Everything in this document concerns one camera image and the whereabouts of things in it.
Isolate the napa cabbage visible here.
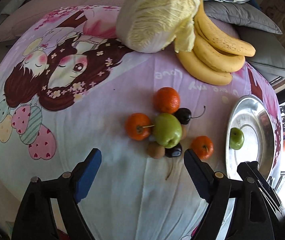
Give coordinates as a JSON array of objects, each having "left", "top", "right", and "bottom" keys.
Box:
[{"left": 116, "top": 0, "right": 201, "bottom": 53}]

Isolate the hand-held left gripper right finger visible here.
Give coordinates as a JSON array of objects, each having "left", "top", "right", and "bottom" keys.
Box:
[{"left": 184, "top": 149, "right": 275, "bottom": 240}]

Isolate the medium orange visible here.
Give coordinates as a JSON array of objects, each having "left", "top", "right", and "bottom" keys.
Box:
[{"left": 125, "top": 113, "right": 154, "bottom": 141}]

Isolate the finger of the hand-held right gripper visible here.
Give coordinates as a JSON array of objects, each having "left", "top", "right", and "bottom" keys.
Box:
[
  {"left": 237, "top": 162, "right": 285, "bottom": 218},
  {"left": 251, "top": 162, "right": 285, "bottom": 212}
]

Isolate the large orange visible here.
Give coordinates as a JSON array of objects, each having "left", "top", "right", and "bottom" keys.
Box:
[{"left": 153, "top": 87, "right": 181, "bottom": 114}]

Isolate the round metal plate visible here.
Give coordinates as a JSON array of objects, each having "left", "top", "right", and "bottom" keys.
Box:
[{"left": 225, "top": 95, "right": 277, "bottom": 187}]

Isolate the green apple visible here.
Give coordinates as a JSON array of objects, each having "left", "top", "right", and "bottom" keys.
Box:
[
  {"left": 229, "top": 127, "right": 245, "bottom": 150},
  {"left": 153, "top": 113, "right": 183, "bottom": 148}
]

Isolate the cartoon printed blanket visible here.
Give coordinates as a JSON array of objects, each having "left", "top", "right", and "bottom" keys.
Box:
[{"left": 0, "top": 5, "right": 284, "bottom": 240}]

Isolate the small orange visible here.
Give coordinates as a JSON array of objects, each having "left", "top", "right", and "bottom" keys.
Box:
[{"left": 191, "top": 135, "right": 214, "bottom": 160}]

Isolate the grey pillow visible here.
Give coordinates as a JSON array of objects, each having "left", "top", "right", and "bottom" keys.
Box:
[
  {"left": 236, "top": 26, "right": 285, "bottom": 83},
  {"left": 204, "top": 1, "right": 283, "bottom": 35}
]

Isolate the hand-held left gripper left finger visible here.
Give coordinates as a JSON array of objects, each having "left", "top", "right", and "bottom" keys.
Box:
[{"left": 11, "top": 148, "right": 102, "bottom": 240}]

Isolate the dark cherry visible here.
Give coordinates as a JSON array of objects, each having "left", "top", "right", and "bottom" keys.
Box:
[
  {"left": 174, "top": 106, "right": 207, "bottom": 125},
  {"left": 164, "top": 142, "right": 183, "bottom": 158}
]

